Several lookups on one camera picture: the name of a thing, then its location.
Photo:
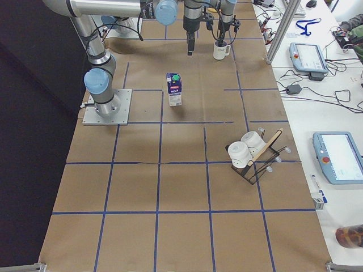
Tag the aluminium corner bracket left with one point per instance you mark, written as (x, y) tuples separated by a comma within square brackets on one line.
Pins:
[(37, 267)]

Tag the black wire cup rack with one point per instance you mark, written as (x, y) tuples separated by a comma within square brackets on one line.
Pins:
[(263, 164)]

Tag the aluminium corner bracket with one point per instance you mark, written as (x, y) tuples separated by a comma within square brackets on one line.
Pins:
[(332, 267), (37, 267)]

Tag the blue white milk carton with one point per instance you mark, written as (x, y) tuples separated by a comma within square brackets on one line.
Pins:
[(174, 89)]

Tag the aluminium frame post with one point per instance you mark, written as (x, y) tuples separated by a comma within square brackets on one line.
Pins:
[(282, 29)]

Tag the white cup on rack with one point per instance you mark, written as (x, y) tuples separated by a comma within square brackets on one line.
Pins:
[(239, 154), (254, 142)]

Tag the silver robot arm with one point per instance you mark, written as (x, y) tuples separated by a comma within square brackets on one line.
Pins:
[(165, 12), (103, 64)]

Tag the near teach pendant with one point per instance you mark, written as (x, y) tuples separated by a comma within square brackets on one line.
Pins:
[(338, 157)]

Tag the aluminium corner bracket right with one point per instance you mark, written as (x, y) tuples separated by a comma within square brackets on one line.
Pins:
[(332, 267)]

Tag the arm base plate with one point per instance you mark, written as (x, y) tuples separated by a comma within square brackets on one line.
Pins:
[(116, 112), (119, 31)]

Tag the white ceramic mug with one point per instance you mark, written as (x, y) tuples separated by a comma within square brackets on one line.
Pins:
[(220, 52)]

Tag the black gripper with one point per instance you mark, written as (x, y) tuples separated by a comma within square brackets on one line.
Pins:
[(190, 25), (222, 27)]

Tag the black power adapter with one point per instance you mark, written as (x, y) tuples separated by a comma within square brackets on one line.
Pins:
[(293, 89)]

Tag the far teach pendant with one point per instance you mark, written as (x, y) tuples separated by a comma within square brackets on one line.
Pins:
[(307, 58)]

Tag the brown patterned bottle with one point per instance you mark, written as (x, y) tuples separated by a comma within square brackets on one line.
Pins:
[(350, 236)]

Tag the teach pendant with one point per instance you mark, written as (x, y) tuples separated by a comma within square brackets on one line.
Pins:
[(307, 58), (338, 157)]

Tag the white cup far on rack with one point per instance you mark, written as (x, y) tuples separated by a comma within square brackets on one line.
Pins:
[(254, 142)]

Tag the small blue white box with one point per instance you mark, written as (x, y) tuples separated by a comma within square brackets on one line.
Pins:
[(319, 200)]

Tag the white cup near on rack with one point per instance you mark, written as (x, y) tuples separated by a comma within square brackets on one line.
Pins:
[(239, 154)]

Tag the wooden rack handle stick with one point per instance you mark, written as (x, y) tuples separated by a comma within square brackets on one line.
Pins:
[(268, 145)]

